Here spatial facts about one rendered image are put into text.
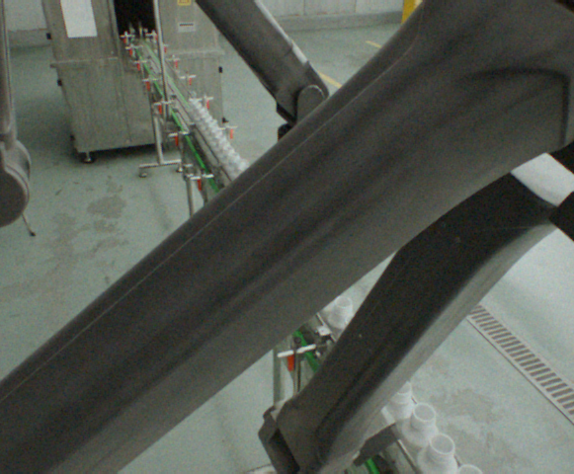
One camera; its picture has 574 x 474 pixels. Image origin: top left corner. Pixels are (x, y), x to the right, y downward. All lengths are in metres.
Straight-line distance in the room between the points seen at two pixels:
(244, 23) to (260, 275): 0.48
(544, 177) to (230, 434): 2.10
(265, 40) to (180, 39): 4.02
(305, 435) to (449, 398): 2.10
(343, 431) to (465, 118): 0.30
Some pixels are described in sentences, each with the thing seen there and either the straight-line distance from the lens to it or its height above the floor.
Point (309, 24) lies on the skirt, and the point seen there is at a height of 0.09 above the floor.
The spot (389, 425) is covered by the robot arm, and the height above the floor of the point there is 1.40.
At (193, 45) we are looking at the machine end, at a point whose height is 0.93.
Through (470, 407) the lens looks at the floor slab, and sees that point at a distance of 2.53.
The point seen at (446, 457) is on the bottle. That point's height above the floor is 1.16.
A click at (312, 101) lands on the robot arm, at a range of 0.65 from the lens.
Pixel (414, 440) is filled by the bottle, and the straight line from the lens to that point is 0.91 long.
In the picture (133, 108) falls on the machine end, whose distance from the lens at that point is 4.72.
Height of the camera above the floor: 1.83
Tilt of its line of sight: 32 degrees down
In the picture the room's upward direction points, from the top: straight up
